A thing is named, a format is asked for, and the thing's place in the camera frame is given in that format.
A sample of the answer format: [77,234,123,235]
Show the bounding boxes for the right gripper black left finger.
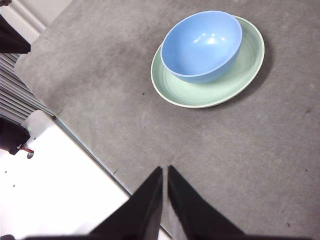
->
[23,166,164,240]

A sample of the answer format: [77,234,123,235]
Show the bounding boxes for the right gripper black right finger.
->
[166,164,320,240]

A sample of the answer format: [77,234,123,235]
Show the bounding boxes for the green plate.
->
[150,15,265,109]

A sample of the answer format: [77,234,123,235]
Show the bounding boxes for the blue bowl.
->
[160,10,243,85]

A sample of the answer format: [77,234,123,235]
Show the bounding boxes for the ribbed grey panel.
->
[0,52,52,125]

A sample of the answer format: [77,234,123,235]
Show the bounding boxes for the black box-shaped object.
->
[0,14,32,55]

